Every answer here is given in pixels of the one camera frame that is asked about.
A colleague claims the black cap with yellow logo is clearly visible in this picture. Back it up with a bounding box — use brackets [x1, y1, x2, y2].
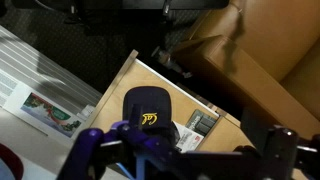
[122, 85, 181, 148]

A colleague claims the picture leaflet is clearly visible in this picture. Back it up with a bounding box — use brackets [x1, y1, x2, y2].
[0, 68, 86, 139]

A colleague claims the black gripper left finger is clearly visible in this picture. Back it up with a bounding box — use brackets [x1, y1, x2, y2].
[56, 119, 183, 180]

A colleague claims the brown leather sofa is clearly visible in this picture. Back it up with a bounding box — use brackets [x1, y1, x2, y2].
[172, 0, 320, 141]

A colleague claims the wooden drawer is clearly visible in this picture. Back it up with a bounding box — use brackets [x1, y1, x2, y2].
[89, 49, 255, 155]

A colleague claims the maroon cap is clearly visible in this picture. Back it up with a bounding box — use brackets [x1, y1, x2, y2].
[0, 143, 25, 180]

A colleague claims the small plastic bottle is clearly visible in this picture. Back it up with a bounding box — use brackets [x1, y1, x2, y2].
[151, 45, 193, 80]

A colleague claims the white radiator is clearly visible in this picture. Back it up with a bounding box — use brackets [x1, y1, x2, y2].
[0, 24, 103, 116]

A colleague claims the white paper sheet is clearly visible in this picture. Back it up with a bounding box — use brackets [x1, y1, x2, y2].
[173, 120, 205, 154]

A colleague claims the light blue cap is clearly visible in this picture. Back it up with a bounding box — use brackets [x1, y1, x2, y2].
[0, 158, 16, 180]

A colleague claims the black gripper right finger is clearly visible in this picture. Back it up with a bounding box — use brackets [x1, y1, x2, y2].
[233, 124, 320, 180]

